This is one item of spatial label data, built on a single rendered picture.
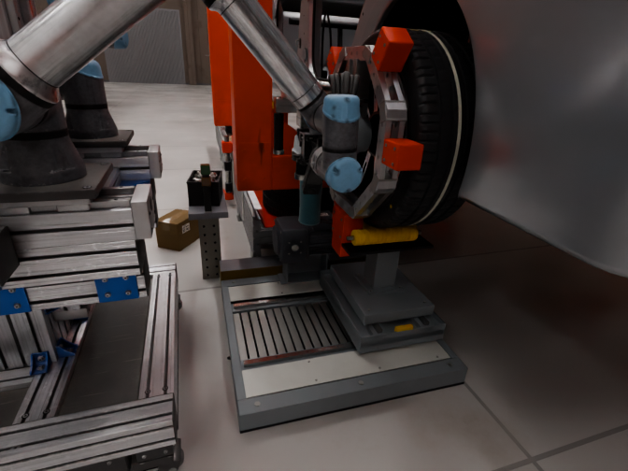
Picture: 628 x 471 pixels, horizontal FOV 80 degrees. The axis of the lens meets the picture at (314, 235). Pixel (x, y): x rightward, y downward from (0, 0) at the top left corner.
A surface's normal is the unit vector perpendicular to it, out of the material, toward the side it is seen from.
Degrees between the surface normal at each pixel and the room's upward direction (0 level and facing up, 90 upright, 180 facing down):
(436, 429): 0
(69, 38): 104
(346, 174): 90
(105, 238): 90
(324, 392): 0
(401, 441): 0
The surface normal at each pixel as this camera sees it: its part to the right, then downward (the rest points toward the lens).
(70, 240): 0.31, 0.41
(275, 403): 0.05, -0.91
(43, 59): 0.42, 0.60
